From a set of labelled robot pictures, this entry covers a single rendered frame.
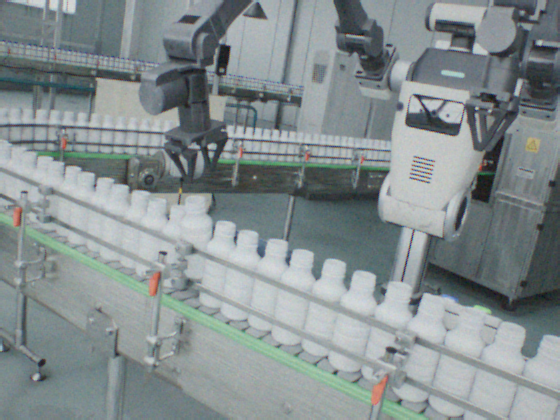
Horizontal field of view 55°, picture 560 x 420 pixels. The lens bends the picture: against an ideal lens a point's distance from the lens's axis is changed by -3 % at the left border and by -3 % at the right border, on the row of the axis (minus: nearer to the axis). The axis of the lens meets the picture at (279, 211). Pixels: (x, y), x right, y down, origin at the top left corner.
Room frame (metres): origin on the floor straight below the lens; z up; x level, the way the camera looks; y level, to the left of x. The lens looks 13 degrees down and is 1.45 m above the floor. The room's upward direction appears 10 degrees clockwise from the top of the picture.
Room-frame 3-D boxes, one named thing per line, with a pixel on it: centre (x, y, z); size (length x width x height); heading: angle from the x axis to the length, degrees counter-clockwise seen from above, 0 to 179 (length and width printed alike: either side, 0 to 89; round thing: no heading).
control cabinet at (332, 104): (7.38, -0.49, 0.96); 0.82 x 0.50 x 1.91; 130
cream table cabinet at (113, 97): (5.32, 1.31, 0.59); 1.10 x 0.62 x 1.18; 130
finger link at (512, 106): (0.95, -0.33, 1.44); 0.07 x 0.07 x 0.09; 58
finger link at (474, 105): (0.92, -0.31, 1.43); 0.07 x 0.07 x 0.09; 58
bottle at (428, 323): (0.79, -0.25, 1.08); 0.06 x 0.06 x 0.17
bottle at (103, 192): (1.19, 0.40, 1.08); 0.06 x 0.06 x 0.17
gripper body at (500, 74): (0.93, -0.32, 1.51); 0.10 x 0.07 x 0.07; 148
